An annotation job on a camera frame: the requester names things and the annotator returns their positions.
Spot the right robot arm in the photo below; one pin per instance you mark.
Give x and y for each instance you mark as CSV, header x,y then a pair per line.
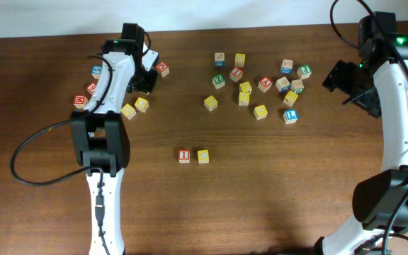
x,y
379,85

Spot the blue L block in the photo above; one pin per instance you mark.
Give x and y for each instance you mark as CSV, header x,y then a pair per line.
x,y
290,116

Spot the red Q block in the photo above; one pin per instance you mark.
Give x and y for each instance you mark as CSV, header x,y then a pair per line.
x,y
163,69

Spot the red i block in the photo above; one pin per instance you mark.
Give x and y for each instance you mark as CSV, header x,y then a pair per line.
x,y
184,156
236,74

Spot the yellow block centre left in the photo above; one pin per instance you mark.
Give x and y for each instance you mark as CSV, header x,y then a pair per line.
x,y
211,103

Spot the green sided wooden block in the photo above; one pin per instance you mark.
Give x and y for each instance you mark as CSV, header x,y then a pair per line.
x,y
297,86

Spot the yellow block top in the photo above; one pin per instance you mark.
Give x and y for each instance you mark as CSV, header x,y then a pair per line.
x,y
239,60

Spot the yellow block left lower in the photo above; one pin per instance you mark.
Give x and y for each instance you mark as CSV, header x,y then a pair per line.
x,y
128,111

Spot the yellow block left upper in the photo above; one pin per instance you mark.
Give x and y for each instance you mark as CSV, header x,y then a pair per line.
x,y
142,104

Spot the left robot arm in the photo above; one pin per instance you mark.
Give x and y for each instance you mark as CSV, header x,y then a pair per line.
x,y
101,143

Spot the blue picture block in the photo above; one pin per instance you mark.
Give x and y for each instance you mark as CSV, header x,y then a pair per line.
x,y
286,66
219,59

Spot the blue picture block right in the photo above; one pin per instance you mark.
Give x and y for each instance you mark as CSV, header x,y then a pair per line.
x,y
286,66

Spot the red A block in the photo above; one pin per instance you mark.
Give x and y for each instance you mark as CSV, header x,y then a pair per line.
x,y
265,84

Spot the yellow C block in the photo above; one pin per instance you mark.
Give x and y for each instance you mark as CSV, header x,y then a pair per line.
x,y
203,156

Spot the blue 5 block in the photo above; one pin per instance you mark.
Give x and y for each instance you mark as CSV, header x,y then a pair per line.
x,y
96,71

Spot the yellow block centre upper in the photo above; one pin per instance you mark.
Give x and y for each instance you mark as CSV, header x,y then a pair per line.
x,y
245,87

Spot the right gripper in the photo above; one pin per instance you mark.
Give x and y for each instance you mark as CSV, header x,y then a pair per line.
x,y
336,78

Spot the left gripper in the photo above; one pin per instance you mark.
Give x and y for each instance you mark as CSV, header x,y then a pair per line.
x,y
149,84

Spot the red M block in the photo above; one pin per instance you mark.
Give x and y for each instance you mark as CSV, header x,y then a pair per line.
x,y
80,101

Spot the green Z block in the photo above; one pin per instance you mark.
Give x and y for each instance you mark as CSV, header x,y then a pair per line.
x,y
218,81

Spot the yellow block centre lower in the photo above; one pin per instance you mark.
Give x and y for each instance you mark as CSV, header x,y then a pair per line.
x,y
244,98

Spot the green J block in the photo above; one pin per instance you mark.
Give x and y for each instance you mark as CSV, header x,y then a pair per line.
x,y
304,71

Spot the red 6 block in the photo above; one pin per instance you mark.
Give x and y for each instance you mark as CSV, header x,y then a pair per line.
x,y
91,88

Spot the blue sided wooden block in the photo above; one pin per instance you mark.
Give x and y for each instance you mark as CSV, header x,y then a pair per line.
x,y
282,84

